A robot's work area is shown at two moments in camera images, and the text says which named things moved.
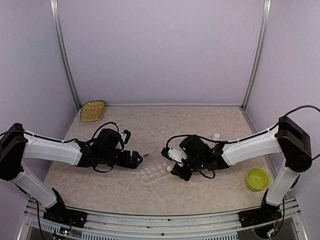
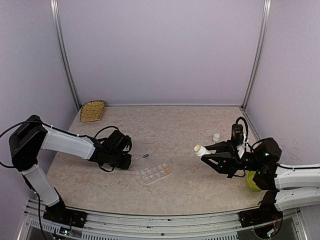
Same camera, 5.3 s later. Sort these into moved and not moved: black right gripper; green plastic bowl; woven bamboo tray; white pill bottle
Moved: black right gripper; white pill bottle
Not moved: green plastic bowl; woven bamboo tray
